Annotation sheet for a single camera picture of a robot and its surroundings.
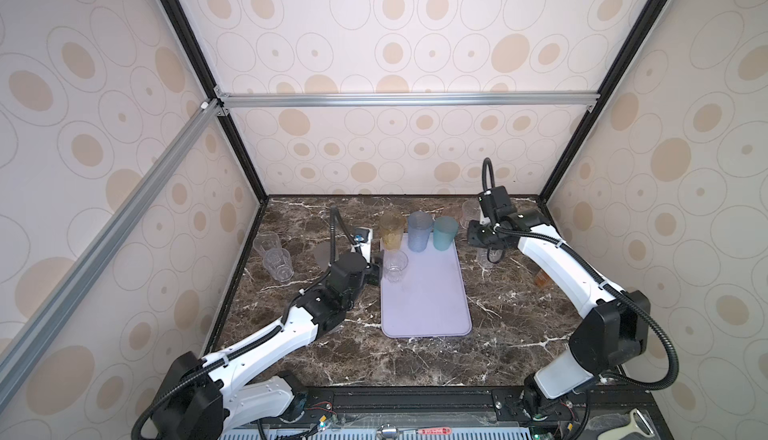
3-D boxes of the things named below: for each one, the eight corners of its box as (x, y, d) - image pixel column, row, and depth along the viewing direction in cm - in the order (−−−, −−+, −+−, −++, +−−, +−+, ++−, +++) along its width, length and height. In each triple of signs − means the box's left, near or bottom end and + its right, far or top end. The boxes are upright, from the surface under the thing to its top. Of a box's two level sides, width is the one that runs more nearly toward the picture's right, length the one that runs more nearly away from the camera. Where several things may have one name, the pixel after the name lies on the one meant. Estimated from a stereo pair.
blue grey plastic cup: (402, 248, 107) (403, 230, 99) (412, 222, 115) (414, 203, 107) (424, 254, 105) (427, 236, 97) (432, 227, 113) (436, 209, 105)
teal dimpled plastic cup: (432, 250, 106) (436, 230, 97) (431, 237, 110) (434, 216, 101) (453, 250, 106) (459, 230, 97) (451, 237, 110) (456, 216, 101)
